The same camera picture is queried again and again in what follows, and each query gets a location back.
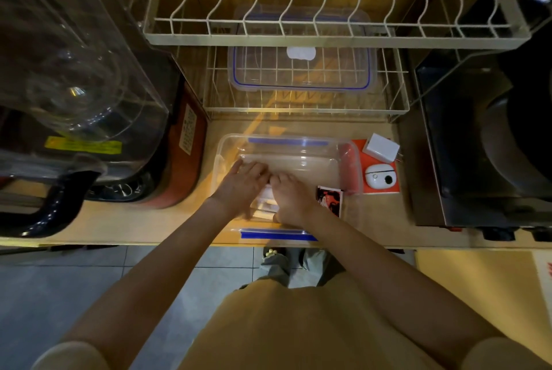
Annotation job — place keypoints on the person's right forearm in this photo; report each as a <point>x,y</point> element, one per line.
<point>388,287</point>

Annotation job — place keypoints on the white round-cornered earbuds case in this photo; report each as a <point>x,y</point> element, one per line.
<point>380,175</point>

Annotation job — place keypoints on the person's left fingers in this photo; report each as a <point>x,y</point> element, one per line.
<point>254,171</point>

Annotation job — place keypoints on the clear plastic container blue clips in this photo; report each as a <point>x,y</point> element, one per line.
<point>315,162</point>

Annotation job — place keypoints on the clear blender jar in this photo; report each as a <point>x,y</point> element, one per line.
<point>73,59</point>

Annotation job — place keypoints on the person's right fingers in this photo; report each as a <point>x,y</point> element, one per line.
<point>282,180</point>

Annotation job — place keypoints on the dark round pan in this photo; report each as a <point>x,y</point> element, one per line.
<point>517,145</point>

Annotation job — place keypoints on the white charger adapter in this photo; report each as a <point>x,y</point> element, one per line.
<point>381,148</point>

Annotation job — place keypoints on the white packet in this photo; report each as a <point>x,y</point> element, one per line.
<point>264,203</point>

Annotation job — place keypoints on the clear lid blue seal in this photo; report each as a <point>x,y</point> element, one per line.
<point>302,68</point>

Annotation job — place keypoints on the black countertop stove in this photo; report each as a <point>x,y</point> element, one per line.
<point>453,158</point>

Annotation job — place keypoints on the small black red card box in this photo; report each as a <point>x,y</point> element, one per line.
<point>330,200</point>

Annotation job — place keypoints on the grey trousers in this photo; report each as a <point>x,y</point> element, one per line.
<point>276,266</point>

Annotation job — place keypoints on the red appliance base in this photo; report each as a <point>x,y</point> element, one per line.
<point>181,158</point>

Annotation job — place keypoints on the yellow shirt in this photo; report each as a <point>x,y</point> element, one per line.
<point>302,331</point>

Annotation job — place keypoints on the orange flat box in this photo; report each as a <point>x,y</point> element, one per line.
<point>360,154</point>

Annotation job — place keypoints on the person's right hand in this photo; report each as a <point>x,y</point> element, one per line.
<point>295,203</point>

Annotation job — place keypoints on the person's left hand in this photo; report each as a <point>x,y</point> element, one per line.
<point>239,190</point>

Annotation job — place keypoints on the person's left forearm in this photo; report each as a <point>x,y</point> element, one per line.
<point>155,279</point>

